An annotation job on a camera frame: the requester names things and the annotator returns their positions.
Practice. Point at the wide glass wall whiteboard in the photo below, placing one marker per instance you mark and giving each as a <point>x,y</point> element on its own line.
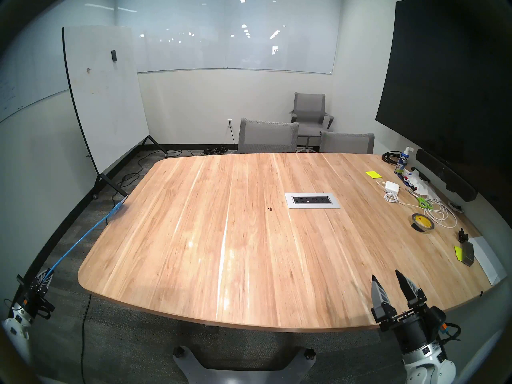
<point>232,47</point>

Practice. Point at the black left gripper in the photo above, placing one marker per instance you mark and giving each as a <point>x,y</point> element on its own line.
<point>38,301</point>

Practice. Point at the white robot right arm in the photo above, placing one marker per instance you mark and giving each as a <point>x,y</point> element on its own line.
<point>428,367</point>

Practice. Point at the white mobile whiteboard on stand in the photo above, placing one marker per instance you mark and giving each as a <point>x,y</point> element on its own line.
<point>104,103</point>

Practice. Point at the grey mesh office chair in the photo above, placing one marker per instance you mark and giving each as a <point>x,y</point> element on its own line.
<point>268,136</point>
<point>347,143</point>

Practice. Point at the white plastic bag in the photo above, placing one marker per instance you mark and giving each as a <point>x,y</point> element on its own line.
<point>424,189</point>

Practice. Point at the black round knob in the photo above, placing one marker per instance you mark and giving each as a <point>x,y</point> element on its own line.
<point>310,353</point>
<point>178,351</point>

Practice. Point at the blue plastic fly swatter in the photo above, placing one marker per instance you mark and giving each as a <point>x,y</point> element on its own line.
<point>118,206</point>

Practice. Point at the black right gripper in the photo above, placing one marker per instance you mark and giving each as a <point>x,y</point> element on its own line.
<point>408,331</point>

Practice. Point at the glass wall whiteboard with writing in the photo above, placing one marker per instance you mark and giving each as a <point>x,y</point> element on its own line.
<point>28,83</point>

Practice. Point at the dark grey flat device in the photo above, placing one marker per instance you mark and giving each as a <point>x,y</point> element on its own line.
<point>468,253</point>

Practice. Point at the small yellow sticky note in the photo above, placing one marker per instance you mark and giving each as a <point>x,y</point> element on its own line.
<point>458,253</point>

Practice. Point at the whiteboard cleaner spray bottle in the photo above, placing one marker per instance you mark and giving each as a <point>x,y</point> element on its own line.
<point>402,163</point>

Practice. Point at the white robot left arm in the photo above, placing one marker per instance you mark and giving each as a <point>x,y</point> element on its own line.
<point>16,331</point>

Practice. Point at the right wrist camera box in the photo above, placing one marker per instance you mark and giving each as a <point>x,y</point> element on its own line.
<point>438,317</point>

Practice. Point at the brown packing tape roll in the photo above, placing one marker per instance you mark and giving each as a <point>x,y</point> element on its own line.
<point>426,228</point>

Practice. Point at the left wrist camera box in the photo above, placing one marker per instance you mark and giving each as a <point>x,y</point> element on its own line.
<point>25,303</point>

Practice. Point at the yellow sticky note pad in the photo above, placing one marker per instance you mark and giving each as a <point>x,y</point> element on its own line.
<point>373,174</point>

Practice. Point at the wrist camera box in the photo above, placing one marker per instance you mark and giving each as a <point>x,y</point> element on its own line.
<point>438,317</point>
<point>25,303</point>

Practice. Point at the grey office chair with armrests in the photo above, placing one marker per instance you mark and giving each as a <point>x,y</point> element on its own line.
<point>308,107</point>

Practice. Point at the white power adapter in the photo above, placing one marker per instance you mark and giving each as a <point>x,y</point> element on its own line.
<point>392,186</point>

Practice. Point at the large black wall screen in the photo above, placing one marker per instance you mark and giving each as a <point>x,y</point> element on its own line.
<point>440,79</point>

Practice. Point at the silver table power outlet box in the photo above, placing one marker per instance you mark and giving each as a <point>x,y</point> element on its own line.
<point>312,200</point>

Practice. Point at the whiteboard marker pack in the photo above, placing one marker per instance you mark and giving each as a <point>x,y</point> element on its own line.
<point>408,182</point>

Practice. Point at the black video sound bar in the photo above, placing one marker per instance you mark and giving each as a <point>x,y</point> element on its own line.
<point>444,173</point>

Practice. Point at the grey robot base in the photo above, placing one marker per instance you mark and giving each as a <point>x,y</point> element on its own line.
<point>244,377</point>

